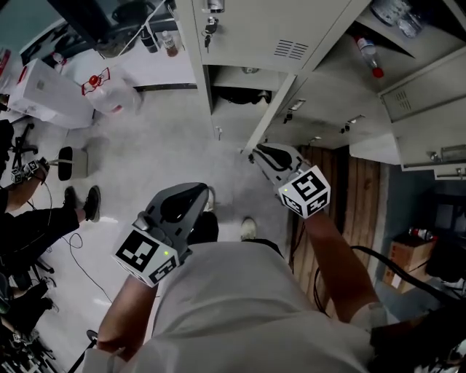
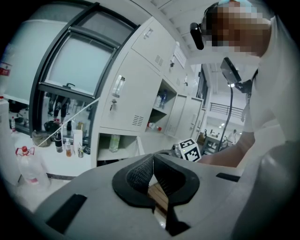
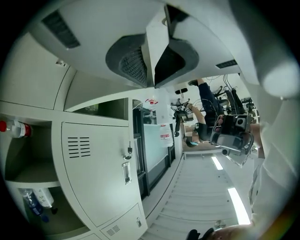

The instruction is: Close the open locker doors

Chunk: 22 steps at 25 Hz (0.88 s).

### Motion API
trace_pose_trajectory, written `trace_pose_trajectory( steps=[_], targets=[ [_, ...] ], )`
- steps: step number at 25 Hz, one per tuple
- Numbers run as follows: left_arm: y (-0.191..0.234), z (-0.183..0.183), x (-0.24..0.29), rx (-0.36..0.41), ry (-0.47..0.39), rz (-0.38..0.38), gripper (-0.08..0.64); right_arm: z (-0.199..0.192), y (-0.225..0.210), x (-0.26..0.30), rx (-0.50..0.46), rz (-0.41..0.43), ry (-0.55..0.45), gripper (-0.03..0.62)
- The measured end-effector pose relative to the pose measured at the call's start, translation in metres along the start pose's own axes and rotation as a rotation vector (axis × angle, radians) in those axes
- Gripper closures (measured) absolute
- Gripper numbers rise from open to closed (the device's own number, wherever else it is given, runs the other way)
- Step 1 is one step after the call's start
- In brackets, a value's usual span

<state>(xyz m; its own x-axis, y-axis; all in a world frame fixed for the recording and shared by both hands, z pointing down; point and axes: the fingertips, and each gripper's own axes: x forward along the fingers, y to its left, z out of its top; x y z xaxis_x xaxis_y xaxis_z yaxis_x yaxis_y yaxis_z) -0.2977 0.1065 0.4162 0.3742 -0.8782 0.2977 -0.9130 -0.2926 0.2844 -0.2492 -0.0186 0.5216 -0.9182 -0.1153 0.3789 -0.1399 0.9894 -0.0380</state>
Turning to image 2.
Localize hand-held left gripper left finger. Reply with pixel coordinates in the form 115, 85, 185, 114
35, 153, 171, 240

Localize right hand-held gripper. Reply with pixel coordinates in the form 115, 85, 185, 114
172, 138, 202, 162

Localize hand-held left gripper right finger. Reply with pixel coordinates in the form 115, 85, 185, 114
153, 153, 255, 240

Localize grey metal locker cabinet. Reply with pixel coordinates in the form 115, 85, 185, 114
90, 15, 208, 168

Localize person's right forearm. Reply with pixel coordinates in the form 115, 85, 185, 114
199, 131, 256, 168

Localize dark desk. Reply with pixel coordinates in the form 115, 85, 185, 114
202, 131, 225, 155

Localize small red-capped bottle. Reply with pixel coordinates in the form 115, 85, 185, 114
147, 121, 163, 132

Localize wooden plank platform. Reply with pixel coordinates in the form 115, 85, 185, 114
147, 182, 169, 218

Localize metal railing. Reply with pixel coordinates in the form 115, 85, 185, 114
210, 102, 244, 118

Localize clear water bottle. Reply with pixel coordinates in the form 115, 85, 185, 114
160, 90, 168, 110

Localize green bottle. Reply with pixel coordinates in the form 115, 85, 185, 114
109, 135, 121, 153

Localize orange drink bottle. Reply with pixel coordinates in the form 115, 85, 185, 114
64, 138, 72, 158

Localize white carton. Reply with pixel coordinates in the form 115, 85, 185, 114
72, 128, 83, 154

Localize black flask bottle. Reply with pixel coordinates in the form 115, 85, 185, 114
54, 130, 64, 153

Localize large red-capped water jug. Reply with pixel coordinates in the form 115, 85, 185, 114
15, 145, 52, 191

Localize black chest-mounted device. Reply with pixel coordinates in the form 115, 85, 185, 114
220, 57, 253, 93

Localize khaki bag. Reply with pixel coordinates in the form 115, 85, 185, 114
31, 130, 53, 148

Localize white paper notice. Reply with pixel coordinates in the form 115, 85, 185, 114
172, 44, 188, 69

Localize black handbag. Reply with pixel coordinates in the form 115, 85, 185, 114
44, 120, 62, 132

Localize person's light t-shirt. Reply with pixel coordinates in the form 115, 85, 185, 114
234, 14, 300, 172

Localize white water dispenser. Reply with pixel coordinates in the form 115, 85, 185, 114
0, 98, 23, 186

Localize person's head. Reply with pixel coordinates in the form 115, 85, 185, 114
203, 0, 272, 57

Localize dark framed window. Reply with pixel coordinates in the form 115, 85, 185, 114
29, 2, 141, 141

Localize red-labelled dispenser water jug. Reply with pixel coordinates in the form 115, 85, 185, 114
0, 43, 16, 100

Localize thick black cable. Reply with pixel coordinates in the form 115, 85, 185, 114
217, 83, 235, 153

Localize black head-mounted camera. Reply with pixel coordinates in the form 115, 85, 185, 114
189, 22, 205, 51

